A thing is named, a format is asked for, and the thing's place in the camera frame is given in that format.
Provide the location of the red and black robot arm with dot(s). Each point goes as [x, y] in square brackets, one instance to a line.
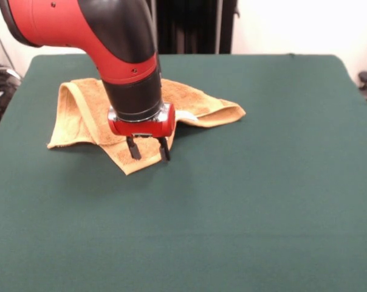
[110, 45]

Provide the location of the yellow-orange terry towel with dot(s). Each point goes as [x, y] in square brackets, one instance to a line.
[77, 121]

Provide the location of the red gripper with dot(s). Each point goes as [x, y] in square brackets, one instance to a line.
[144, 127]

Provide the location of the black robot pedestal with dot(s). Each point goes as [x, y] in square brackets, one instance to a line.
[195, 27]

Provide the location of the dark green table cloth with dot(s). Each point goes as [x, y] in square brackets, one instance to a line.
[80, 228]

